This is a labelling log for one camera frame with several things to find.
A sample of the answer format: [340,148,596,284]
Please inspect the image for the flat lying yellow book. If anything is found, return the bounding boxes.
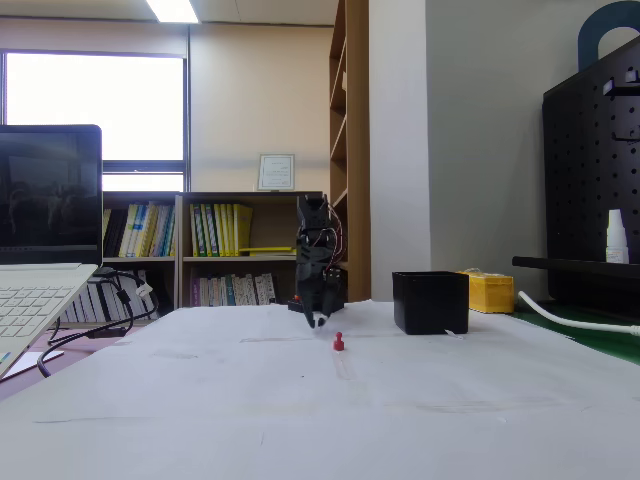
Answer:
[238,245,298,256]

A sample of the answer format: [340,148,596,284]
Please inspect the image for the dark teal arch sign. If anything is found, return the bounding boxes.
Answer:
[577,0,640,72]

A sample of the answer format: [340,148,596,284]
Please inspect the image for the framed white certificate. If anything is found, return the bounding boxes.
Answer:
[257,153,296,193]

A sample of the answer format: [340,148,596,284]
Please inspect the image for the yellow white upright book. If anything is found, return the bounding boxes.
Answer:
[121,203,140,259]

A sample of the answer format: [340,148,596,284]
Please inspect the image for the bright window dark frame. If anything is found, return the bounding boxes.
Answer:
[0,48,191,194]

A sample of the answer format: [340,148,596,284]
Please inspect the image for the white patterned leaning book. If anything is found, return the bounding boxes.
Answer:
[253,272,277,306]

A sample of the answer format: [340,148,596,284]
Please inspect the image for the black pegboard shelf bar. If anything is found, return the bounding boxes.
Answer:
[512,255,640,281]

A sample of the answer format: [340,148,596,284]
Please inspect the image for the white power strip cable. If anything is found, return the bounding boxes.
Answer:
[517,290,640,337]

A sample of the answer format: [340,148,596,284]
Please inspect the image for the black perforated pegboard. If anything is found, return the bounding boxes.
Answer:
[542,34,640,315]

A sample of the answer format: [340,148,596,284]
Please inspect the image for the white laptop with dark screen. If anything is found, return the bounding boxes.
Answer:
[0,124,104,381]

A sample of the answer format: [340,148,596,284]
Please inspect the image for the thick yellow upright book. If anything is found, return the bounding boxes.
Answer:
[233,203,254,257]

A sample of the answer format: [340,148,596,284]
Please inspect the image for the white flat card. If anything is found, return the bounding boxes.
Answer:
[7,349,66,382]

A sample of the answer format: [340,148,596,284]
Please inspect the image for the black usb cable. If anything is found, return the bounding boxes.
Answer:
[47,272,161,347]
[37,267,136,380]

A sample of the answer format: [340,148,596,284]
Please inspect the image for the ceiling light panel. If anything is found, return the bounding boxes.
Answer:
[144,0,201,24]

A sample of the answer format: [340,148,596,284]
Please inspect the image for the black upright book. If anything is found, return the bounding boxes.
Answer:
[106,208,129,259]

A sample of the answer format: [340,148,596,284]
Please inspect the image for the taped white paper sheets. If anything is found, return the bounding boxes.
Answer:
[0,299,640,480]

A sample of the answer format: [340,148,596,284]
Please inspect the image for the yellow cardboard box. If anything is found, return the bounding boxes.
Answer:
[457,268,515,315]

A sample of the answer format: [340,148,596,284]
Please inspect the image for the low brown bookshelf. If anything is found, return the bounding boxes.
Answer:
[102,191,182,324]
[175,191,325,309]

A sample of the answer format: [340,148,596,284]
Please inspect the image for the blue white upright book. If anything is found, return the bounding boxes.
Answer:
[141,201,162,259]

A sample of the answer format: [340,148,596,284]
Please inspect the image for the tall brown bookshelf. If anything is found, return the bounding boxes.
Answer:
[328,0,372,304]

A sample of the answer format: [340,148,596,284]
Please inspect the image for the red servo wire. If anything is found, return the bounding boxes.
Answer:
[327,207,347,264]

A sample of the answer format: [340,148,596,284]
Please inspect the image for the black square open box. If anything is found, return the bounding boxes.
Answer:
[391,270,470,336]

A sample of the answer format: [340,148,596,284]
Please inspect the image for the green white upright book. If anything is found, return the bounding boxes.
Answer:
[199,203,215,258]
[189,203,202,258]

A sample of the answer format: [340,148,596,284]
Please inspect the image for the small white dropper bottle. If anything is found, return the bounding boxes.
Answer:
[604,208,630,265]

